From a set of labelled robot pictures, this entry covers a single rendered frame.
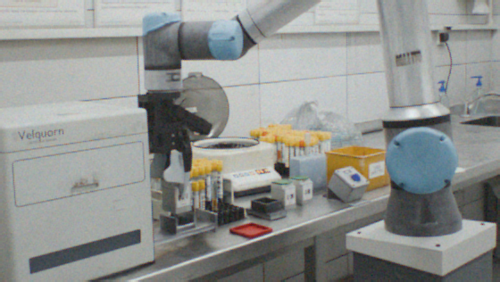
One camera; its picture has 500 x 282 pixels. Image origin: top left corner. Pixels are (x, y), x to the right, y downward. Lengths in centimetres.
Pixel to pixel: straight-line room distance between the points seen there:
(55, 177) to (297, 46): 149
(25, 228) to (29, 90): 73
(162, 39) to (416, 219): 59
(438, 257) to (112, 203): 58
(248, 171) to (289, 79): 72
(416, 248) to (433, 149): 21
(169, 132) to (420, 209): 50
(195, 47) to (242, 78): 103
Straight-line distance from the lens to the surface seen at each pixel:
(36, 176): 105
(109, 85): 184
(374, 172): 173
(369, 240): 123
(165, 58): 118
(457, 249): 120
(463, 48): 348
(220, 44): 114
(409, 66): 108
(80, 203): 109
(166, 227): 127
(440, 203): 124
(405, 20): 108
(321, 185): 171
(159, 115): 119
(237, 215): 145
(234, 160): 169
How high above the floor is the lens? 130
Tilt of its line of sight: 7 degrees down
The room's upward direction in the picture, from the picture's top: 2 degrees counter-clockwise
